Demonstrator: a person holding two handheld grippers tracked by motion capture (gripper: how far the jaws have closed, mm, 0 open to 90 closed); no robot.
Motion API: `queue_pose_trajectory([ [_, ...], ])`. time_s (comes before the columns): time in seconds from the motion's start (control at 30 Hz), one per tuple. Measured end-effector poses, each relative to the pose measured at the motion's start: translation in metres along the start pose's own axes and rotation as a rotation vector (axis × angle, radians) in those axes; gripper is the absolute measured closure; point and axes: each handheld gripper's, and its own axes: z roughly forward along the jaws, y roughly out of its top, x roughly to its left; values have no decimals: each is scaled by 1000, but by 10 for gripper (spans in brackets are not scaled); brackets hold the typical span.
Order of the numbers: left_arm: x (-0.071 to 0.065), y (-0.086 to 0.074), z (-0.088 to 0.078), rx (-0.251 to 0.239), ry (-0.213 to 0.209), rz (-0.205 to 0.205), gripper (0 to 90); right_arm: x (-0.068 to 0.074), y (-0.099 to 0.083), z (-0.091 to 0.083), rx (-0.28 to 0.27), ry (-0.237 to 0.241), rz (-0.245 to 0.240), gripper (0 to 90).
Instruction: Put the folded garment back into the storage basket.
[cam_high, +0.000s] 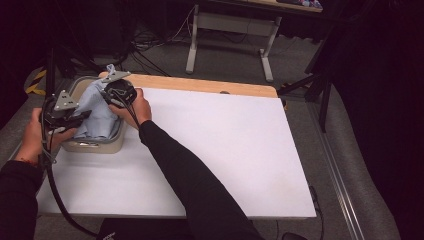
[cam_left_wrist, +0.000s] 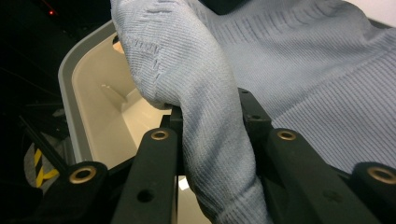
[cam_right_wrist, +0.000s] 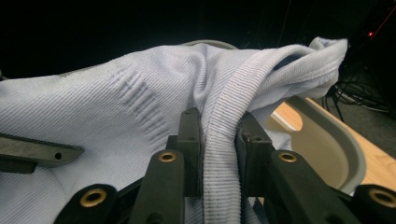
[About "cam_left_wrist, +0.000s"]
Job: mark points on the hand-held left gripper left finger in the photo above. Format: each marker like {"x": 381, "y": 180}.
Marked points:
{"x": 178, "y": 124}

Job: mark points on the light blue tank top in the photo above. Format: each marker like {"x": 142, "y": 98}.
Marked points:
{"x": 280, "y": 87}

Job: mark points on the small red light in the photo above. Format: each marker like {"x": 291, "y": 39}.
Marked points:
{"x": 51, "y": 12}

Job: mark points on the beige plastic bin grey rim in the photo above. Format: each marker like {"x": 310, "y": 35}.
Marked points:
{"x": 106, "y": 130}

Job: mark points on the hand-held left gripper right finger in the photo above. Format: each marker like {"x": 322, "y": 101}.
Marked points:
{"x": 257, "y": 124}

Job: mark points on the black tripod stand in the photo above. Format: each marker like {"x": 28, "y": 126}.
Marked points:
{"x": 40, "y": 140}

